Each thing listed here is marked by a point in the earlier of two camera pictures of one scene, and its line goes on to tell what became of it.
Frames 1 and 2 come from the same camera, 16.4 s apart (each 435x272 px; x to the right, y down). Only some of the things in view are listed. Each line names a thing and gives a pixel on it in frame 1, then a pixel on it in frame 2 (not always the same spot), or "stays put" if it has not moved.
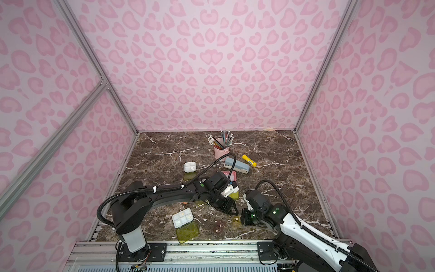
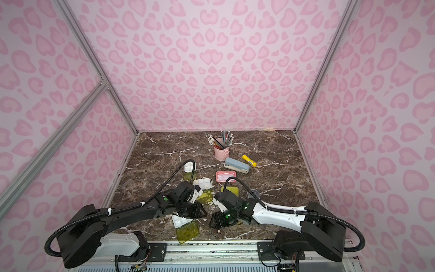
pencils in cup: (227, 138) stays put
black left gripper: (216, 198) → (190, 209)
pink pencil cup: (220, 153) stays put
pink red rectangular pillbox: (233, 175) stays put
